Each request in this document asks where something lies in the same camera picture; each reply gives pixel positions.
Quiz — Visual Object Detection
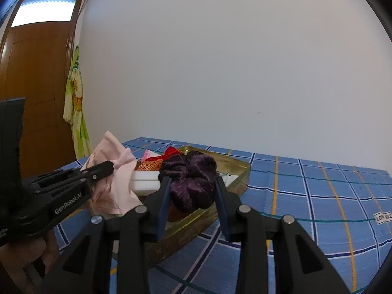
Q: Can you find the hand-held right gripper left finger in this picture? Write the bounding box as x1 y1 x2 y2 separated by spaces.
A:
37 176 172 294

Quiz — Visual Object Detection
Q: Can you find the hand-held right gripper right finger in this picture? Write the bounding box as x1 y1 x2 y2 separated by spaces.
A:
214 176 351 294

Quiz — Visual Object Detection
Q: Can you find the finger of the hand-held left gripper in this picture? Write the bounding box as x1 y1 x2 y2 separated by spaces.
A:
31 168 86 191
80 160 115 188

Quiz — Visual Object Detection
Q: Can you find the gold metal tin box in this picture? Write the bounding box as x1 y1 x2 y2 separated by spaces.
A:
112 146 252 270

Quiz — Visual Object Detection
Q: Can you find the pink drawstring pouch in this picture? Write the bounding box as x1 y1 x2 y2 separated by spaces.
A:
80 131 144 215

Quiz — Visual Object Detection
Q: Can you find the purple velvet scrunchie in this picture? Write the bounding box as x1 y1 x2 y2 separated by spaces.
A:
159 151 219 213

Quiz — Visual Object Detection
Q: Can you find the red embroidered pouch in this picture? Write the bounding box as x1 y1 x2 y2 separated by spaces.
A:
135 146 184 172

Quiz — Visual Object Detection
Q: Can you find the person's left hand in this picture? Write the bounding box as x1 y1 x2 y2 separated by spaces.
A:
0 232 61 286

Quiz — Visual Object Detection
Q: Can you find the green floral hanging cloth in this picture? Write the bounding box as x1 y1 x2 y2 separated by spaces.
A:
63 45 92 160

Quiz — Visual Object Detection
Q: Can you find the blue plaid bedsheet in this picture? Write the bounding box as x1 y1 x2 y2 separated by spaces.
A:
52 137 392 294

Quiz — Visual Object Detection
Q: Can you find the brown wooden door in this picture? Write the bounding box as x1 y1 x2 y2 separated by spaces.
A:
0 0 88 178

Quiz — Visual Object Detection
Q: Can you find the transom window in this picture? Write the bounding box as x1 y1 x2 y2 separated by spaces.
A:
11 0 77 28

